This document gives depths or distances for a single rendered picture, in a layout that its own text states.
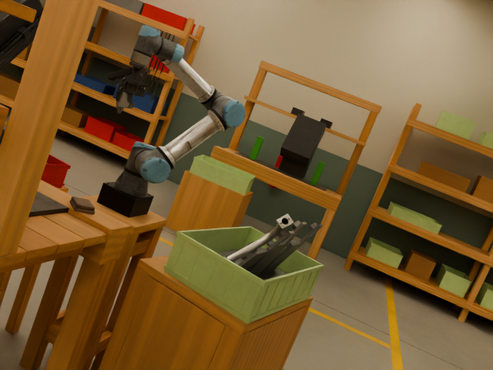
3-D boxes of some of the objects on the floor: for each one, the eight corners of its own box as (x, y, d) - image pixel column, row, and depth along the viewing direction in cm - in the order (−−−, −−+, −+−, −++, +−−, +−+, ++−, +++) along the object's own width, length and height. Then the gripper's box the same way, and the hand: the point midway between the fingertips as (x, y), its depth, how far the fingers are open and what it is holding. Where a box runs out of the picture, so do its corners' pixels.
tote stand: (172, 381, 282) (225, 247, 270) (251, 441, 258) (313, 297, 246) (75, 428, 222) (138, 258, 210) (167, 511, 198) (245, 326, 186)
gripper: (143, 67, 205) (125, 118, 209) (154, 70, 214) (136, 120, 217) (125, 59, 208) (107, 110, 211) (136, 63, 216) (119, 112, 220)
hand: (117, 109), depth 215 cm, fingers closed
